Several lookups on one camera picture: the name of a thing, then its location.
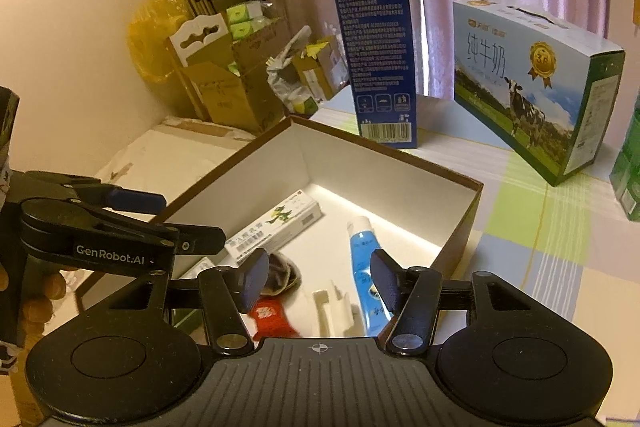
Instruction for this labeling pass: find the white ointment box with parrot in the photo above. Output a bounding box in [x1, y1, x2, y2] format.
[224, 190, 322, 265]

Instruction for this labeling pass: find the green medicine box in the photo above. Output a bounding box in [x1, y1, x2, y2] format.
[171, 257, 215, 335]

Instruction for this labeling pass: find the milk carton box with cow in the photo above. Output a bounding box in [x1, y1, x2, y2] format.
[454, 0, 626, 186]

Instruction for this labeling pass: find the blue tall carton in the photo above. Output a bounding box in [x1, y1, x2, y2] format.
[335, 0, 418, 148]

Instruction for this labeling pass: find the left hand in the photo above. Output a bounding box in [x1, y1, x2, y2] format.
[1, 265, 66, 351]

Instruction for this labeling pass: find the blue cream tube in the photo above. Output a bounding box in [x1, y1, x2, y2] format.
[347, 216, 390, 337]

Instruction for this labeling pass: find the green tissue pack bundle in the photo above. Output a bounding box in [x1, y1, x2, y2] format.
[610, 95, 640, 222]

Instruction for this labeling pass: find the white hair claw clip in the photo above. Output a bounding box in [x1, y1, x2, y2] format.
[310, 281, 366, 338]

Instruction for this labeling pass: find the red snack packet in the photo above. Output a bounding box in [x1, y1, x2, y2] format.
[248, 296, 300, 341]

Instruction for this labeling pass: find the cream embroidered bed cover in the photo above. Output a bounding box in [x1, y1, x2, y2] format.
[94, 117, 255, 202]

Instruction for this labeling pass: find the dark purple scrunchie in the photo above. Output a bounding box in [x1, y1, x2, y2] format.
[260, 253, 302, 297]

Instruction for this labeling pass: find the open cardboard box with handle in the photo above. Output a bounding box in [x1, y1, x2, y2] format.
[168, 1, 291, 134]

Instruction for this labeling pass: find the brown cardboard storage box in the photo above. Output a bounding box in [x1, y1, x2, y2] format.
[74, 115, 485, 341]

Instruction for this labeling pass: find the yellow plastic bag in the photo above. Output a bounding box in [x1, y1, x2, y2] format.
[126, 0, 192, 83]

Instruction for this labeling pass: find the checkered bed sheet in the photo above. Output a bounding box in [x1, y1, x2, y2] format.
[309, 83, 640, 425]

